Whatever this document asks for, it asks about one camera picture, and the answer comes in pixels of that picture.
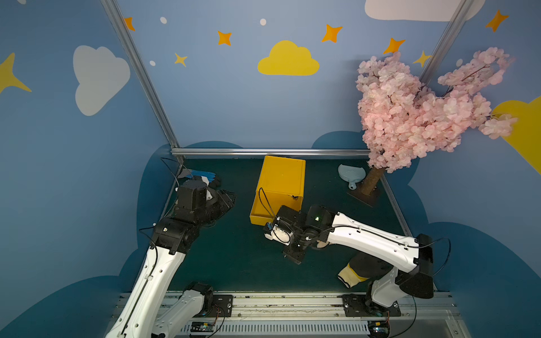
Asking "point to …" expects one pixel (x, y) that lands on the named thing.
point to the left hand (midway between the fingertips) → (233, 194)
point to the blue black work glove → (211, 177)
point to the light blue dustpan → (351, 174)
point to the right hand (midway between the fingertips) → (291, 250)
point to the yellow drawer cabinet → (281, 183)
